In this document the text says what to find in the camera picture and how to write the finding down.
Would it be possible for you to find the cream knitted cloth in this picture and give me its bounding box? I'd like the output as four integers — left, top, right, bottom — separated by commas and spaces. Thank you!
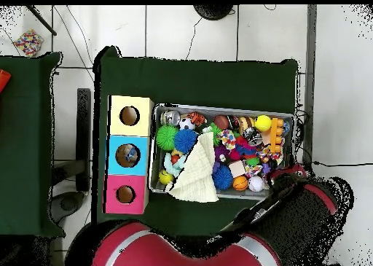
165, 131, 220, 203

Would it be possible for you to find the crushed clear plastic bottle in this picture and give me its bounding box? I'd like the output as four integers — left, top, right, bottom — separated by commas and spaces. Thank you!
123, 149, 138, 165

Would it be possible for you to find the clear mesh bin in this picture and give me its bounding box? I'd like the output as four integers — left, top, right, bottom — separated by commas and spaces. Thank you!
149, 102, 295, 203

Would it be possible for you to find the wooden box with three holes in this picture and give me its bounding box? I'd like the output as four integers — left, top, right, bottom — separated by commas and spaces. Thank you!
104, 95, 155, 216

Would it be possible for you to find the orange toy brick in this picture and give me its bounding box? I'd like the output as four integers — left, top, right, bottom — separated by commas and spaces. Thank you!
269, 117, 286, 154

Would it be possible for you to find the plain wooden cube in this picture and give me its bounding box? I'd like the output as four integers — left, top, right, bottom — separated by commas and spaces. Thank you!
228, 160, 247, 179

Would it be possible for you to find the yellow tennis ball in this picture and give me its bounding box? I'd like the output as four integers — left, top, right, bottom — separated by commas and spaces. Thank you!
254, 114, 272, 133

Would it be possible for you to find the small blue spiky ball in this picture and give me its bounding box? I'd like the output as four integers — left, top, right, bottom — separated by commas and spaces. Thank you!
212, 163, 235, 191

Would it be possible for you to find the colourful patterned cloth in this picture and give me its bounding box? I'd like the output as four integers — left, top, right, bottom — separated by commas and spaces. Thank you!
219, 130, 237, 151

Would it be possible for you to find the green furry googly-eyed toy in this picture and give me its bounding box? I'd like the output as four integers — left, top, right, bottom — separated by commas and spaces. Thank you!
208, 122, 223, 146

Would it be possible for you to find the grey metal strip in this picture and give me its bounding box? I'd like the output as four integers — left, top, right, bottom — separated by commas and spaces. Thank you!
299, 4, 318, 173

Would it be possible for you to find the large blue spiky ball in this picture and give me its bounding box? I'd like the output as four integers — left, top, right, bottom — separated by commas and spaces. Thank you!
174, 128, 200, 154

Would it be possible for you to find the mint green cloth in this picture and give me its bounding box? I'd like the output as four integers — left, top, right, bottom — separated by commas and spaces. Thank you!
164, 153, 189, 177

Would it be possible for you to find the small soccer ball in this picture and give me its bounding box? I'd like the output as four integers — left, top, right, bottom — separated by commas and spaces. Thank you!
178, 117, 196, 132

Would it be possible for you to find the yellow smiley ball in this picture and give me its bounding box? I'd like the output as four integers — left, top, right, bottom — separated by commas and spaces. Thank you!
158, 170, 175, 186

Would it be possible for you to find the green spiky ball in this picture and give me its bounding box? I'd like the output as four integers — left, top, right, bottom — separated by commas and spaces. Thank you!
155, 125, 179, 152

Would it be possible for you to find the black round base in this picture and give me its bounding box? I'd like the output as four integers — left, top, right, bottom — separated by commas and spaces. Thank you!
193, 4, 234, 21

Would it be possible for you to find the dark green side table cloth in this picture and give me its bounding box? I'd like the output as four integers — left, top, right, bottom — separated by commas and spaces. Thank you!
0, 52, 64, 239

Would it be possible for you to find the black rod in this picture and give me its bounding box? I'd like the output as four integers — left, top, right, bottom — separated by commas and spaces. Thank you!
25, 5, 58, 36

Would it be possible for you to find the colourful patterned packet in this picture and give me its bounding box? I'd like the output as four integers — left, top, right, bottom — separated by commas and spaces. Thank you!
12, 29, 44, 58

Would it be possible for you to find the small red object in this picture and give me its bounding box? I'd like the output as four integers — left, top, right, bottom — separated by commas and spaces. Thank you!
0, 69, 12, 94

